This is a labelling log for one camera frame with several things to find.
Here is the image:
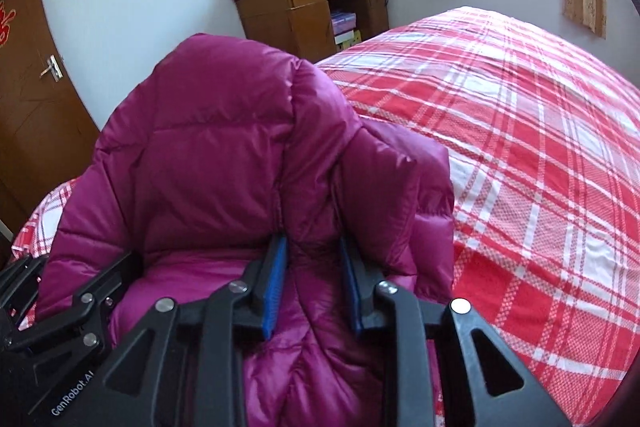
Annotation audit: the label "brown wooden door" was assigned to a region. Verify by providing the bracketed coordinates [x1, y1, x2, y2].
[0, 0, 99, 234]

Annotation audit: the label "magenta quilted down jacket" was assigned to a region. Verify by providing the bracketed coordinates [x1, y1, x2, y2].
[36, 34, 454, 426]

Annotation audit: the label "silver door handle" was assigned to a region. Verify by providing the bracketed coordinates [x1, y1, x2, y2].
[39, 54, 64, 82]

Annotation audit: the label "books on desk shelf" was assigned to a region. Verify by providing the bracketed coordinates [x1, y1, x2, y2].
[331, 12, 362, 51]

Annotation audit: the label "wooden desk cabinet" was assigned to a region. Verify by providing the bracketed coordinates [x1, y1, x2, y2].
[233, 0, 390, 62]

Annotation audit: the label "red plaid bed sheet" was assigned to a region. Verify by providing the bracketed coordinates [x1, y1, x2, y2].
[8, 5, 640, 427]

